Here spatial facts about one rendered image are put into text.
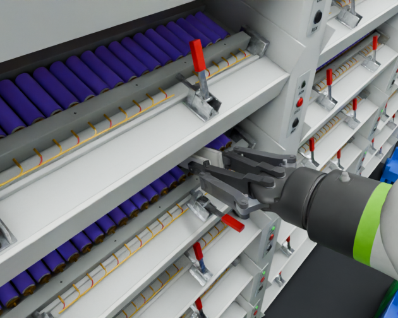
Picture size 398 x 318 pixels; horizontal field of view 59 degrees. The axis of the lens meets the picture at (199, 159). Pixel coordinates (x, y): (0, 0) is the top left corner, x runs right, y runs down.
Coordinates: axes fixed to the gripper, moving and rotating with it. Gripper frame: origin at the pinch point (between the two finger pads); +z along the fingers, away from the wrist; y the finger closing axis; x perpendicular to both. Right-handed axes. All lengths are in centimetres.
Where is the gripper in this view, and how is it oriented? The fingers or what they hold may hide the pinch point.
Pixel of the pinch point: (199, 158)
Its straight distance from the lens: 55.4
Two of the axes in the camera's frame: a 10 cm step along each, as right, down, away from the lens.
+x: -1.4, -8.4, -5.3
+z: -7.3, -2.7, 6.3
